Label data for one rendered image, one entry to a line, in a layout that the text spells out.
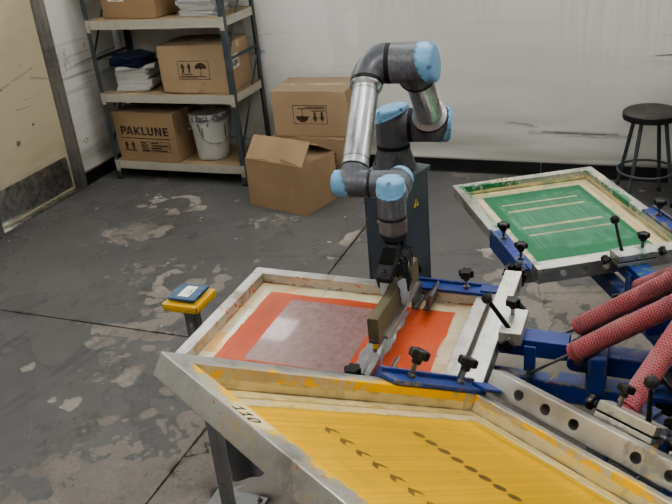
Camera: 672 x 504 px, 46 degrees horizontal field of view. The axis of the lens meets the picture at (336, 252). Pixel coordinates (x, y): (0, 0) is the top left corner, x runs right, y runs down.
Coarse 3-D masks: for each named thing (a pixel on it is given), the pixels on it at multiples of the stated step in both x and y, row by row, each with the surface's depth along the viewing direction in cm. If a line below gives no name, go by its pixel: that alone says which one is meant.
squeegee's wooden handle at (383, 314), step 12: (408, 264) 223; (396, 288) 211; (384, 300) 206; (396, 300) 211; (372, 312) 201; (384, 312) 202; (396, 312) 212; (372, 324) 199; (384, 324) 203; (372, 336) 200
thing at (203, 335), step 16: (256, 272) 260; (272, 272) 259; (288, 272) 258; (304, 272) 257; (240, 288) 251; (256, 288) 256; (320, 288) 254; (336, 288) 251; (352, 288) 249; (368, 288) 247; (224, 304) 243; (240, 304) 247; (464, 304) 237; (480, 304) 229; (208, 320) 235; (224, 320) 238; (480, 320) 222; (192, 336) 227; (208, 336) 230; (464, 336) 215; (176, 352) 220; (192, 352) 222; (464, 352) 208; (448, 368) 202
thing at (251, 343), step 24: (240, 336) 232; (264, 336) 230; (288, 336) 229; (312, 336) 228; (336, 336) 227; (240, 360) 220; (264, 360) 219; (288, 360) 218; (312, 360) 217; (336, 360) 216; (384, 360) 214; (408, 360) 213; (432, 360) 212
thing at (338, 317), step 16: (272, 304) 247; (288, 304) 246; (304, 304) 245; (320, 304) 245; (336, 304) 244; (352, 304) 243; (368, 304) 242; (256, 320) 239; (272, 320) 238; (288, 320) 237; (304, 320) 237; (320, 320) 236; (336, 320) 235; (352, 320) 234; (416, 320) 231; (432, 320) 230; (448, 320) 230; (352, 336) 226; (400, 336) 224; (416, 336) 223; (432, 336) 223
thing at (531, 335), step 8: (528, 328) 207; (528, 336) 203; (536, 336) 203; (544, 336) 202; (552, 336) 202; (560, 336) 202; (568, 336) 202; (528, 344) 202; (536, 344) 201; (544, 344) 200; (552, 344) 199; (560, 344) 199; (504, 352) 206; (512, 352) 205; (520, 352) 204; (536, 352) 202; (544, 352) 201; (552, 352) 200; (560, 352) 200; (560, 360) 201
